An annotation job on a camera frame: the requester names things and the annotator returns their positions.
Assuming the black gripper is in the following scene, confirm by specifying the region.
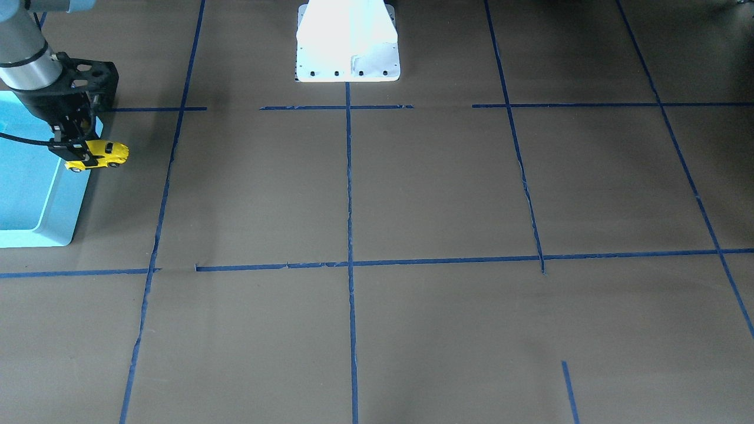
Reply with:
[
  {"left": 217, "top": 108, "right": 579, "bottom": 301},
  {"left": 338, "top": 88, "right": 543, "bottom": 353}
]
[{"left": 21, "top": 90, "right": 97, "bottom": 163}]

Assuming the yellow beetle toy car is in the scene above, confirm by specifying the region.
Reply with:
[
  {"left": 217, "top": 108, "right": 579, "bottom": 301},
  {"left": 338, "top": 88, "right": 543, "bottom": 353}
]
[{"left": 64, "top": 140, "right": 130, "bottom": 173}]

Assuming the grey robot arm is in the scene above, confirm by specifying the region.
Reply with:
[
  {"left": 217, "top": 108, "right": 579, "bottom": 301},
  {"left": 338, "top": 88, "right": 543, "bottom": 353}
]
[{"left": 1, "top": 1, "right": 97, "bottom": 167}]

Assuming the turquoise plastic bin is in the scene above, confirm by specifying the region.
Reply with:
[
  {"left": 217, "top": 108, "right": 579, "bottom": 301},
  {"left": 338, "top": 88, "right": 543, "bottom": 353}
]
[{"left": 0, "top": 90, "right": 104, "bottom": 249}]

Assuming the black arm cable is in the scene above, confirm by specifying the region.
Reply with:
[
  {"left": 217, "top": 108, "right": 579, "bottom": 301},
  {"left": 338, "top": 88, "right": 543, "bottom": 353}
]
[{"left": 0, "top": 131, "right": 65, "bottom": 147}]

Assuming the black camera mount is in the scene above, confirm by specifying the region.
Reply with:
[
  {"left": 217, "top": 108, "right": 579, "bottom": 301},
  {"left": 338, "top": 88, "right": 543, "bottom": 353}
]
[{"left": 53, "top": 51, "right": 120, "bottom": 113}]

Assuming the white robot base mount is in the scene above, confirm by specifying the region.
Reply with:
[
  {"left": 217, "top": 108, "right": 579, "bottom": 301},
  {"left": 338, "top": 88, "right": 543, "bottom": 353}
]
[{"left": 295, "top": 1, "right": 401, "bottom": 83}]

